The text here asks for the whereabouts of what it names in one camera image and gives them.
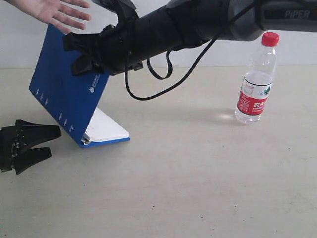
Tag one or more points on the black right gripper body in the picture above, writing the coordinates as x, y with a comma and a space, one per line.
116, 47

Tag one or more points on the person's open bare hand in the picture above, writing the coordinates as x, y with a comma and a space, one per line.
59, 13

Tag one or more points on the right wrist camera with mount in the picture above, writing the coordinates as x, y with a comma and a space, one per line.
124, 9

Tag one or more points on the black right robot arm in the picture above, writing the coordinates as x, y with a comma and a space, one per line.
181, 24

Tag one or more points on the clear water bottle red label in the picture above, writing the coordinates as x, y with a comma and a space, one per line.
258, 80

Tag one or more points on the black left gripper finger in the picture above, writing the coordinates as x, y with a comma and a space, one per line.
31, 157
32, 134

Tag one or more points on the blue ring binder notebook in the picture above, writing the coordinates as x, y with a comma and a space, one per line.
73, 100

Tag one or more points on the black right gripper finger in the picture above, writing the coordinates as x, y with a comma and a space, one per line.
86, 64
91, 42

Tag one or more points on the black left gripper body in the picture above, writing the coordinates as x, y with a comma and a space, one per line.
9, 149

